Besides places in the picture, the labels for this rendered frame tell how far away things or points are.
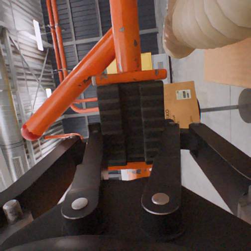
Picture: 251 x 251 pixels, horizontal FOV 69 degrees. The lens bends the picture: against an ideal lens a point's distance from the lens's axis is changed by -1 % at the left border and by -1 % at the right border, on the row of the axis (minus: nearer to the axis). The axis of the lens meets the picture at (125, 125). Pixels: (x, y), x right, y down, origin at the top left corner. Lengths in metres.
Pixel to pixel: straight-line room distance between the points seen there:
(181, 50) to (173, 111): 1.85
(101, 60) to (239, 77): 0.17
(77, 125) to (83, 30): 5.37
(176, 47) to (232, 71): 0.11
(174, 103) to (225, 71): 1.78
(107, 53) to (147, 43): 10.74
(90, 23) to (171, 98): 9.79
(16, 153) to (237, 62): 5.90
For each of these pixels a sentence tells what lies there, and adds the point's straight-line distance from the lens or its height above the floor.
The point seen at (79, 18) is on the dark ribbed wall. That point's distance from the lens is 11.80.
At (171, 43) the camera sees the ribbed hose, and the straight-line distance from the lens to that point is 0.21.
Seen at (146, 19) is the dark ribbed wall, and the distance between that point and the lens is 11.20.
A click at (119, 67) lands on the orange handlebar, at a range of 0.16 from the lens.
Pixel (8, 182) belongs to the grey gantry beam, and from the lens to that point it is 3.03.
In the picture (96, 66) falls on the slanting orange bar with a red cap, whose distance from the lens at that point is 0.18.
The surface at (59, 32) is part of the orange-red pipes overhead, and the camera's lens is 8.66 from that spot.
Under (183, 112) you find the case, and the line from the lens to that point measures 2.06.
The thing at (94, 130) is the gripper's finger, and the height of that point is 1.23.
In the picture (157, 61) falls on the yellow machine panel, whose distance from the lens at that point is 7.55.
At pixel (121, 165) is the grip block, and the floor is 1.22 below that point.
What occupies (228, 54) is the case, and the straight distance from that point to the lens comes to 0.30.
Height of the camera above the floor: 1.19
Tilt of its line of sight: 6 degrees up
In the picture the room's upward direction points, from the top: 96 degrees counter-clockwise
